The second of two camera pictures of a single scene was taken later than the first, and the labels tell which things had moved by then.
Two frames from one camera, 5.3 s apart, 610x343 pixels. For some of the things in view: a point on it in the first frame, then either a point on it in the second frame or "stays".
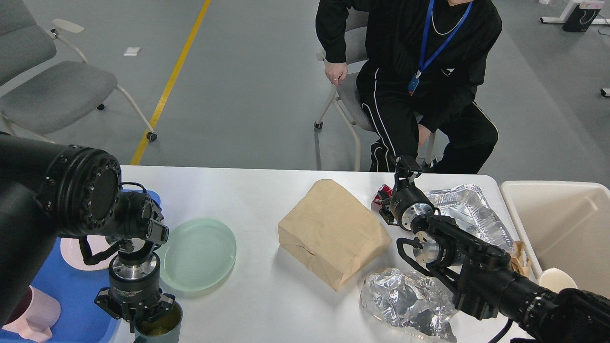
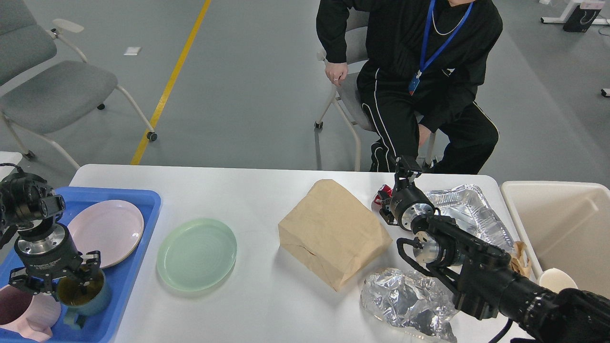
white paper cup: (556, 280) stays
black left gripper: (134, 294) → (45, 260)
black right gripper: (408, 206) stays
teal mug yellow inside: (166, 328) → (86, 294)
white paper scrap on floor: (131, 51) stays
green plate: (199, 253) stays
